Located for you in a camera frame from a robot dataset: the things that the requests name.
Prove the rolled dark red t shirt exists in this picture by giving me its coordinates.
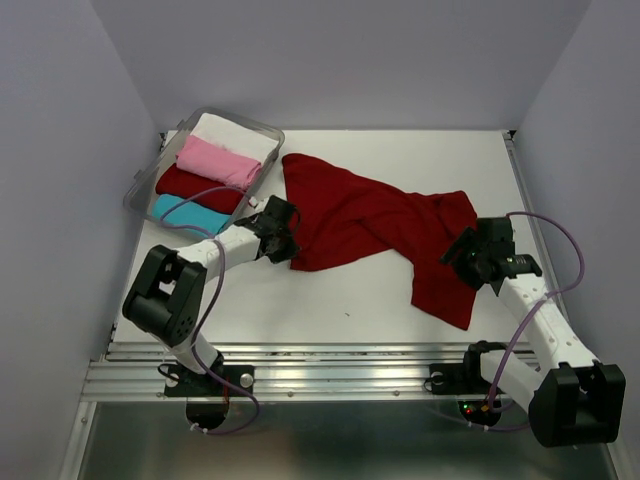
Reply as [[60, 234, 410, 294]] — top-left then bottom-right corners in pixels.
[[155, 165, 244, 215]]

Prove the rolled white t shirt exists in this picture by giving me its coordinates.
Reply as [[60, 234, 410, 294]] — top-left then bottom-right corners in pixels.
[[191, 113, 279, 163]]

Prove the clear plastic storage bin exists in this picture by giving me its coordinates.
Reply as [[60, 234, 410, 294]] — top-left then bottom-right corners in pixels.
[[124, 107, 285, 233]]

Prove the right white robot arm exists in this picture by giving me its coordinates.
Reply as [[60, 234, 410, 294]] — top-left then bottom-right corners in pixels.
[[424, 215, 626, 448]]

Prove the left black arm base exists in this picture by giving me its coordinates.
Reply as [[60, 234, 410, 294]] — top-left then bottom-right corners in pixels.
[[157, 363, 255, 398]]

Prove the rolled pink t shirt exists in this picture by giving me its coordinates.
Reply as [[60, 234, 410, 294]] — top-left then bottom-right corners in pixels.
[[176, 135, 262, 190]]

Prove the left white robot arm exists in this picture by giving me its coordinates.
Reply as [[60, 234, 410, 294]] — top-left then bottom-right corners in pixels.
[[122, 195, 300, 394]]

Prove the rolled cyan t shirt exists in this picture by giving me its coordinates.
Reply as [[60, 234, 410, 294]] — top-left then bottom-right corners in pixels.
[[151, 194, 230, 237]]

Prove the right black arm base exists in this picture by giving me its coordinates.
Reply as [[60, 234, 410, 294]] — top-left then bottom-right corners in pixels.
[[423, 340, 506, 395]]

